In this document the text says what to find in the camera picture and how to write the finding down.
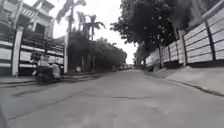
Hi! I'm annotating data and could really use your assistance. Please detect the green hedge bushes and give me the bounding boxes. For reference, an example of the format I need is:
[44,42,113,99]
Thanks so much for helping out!
[67,30,128,73]

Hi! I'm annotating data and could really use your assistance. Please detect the grey concrete road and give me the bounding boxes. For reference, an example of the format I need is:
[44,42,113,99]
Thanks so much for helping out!
[0,68,224,128]

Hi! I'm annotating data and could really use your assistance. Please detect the tall palm tree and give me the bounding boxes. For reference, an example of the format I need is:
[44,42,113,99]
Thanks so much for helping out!
[55,0,87,44]
[83,14,107,43]

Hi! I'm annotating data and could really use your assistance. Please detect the large dark green trees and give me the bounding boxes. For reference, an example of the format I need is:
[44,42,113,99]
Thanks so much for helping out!
[110,0,221,66]

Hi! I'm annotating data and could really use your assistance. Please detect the parked motorcycle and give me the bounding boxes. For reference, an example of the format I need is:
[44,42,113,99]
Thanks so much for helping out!
[32,57,64,85]

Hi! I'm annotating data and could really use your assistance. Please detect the black and white gate fence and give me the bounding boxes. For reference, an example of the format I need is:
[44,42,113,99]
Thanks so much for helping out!
[0,25,69,78]

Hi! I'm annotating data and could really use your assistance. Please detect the grey concrete pavement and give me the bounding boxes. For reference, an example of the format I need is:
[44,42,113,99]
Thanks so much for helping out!
[143,65,224,98]
[0,71,101,88]

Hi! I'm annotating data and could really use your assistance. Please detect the pale multi-storey building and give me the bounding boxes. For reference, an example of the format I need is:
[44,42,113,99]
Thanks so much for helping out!
[0,0,56,39]

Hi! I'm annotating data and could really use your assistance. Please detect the white slatted fence wall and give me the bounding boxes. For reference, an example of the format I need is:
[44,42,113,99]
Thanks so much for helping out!
[144,0,224,70]

